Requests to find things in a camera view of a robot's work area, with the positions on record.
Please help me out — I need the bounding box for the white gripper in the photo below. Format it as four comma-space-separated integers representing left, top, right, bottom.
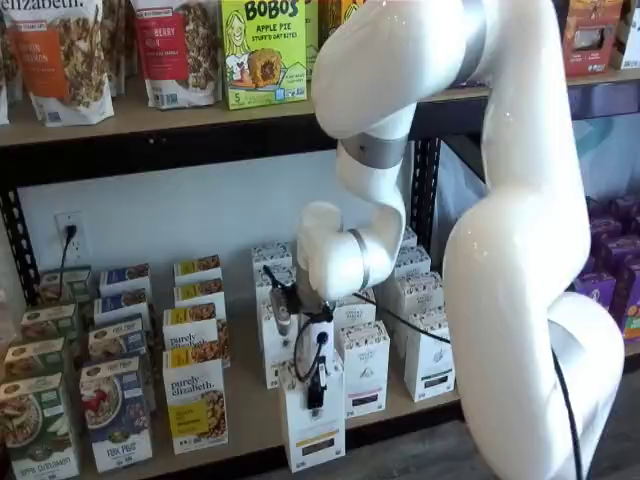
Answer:
303, 319, 335, 410

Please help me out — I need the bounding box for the white tea box pink strip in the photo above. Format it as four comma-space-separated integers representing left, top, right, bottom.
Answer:
332, 288, 377, 329
337, 320, 391, 417

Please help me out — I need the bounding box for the brown particle board shelf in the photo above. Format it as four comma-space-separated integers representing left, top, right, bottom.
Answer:
564, 67, 640, 87
0, 259, 461, 480
0, 84, 494, 149

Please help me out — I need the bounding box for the purely elizabeth yellow cereal box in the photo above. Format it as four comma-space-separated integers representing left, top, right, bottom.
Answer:
173, 279, 226, 311
173, 254, 223, 284
162, 344, 230, 455

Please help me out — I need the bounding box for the white food box right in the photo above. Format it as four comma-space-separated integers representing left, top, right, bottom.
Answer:
162, 303, 231, 354

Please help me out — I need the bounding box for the green apple cinnamon cereal box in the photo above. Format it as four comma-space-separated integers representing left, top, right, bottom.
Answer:
0, 372, 81, 480
2, 337, 69, 389
38, 266, 94, 307
19, 302, 80, 346

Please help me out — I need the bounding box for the purple Annie's box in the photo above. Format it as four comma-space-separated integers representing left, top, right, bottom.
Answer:
573, 272, 617, 314
617, 195, 640, 224
598, 234, 640, 276
613, 267, 640, 346
587, 214, 624, 251

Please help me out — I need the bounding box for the green Bobo's apple pie box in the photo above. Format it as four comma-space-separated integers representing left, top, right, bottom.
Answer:
304, 0, 322, 80
222, 0, 307, 110

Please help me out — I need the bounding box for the orange brown snack box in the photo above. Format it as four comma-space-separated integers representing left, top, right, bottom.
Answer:
562, 0, 626, 78

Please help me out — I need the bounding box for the white snack box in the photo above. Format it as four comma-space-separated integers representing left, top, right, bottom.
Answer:
612, 0, 640, 71

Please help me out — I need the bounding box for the black metal shelving rack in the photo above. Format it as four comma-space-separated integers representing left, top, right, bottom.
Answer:
567, 79, 640, 361
0, 84, 494, 480

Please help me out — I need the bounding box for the granola bag red label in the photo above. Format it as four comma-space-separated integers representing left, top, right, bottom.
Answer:
132, 0, 225, 110

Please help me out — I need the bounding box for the granola bag orange label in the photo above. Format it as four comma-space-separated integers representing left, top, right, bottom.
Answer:
0, 0, 117, 127

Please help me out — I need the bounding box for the granola bag blue label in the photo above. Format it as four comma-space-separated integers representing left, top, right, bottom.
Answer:
0, 14, 12, 126

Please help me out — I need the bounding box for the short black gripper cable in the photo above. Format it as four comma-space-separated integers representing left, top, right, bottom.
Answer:
293, 319, 324, 384

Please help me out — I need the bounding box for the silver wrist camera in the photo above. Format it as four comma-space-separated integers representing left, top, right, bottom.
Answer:
269, 285, 302, 337

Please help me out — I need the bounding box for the long black camera cable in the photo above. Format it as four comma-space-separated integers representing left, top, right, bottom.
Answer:
262, 264, 584, 480

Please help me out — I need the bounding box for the white wall outlet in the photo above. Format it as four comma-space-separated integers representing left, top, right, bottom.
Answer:
54, 210, 85, 260

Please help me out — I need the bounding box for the black plug with cord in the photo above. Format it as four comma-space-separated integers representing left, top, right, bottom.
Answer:
58, 223, 80, 301

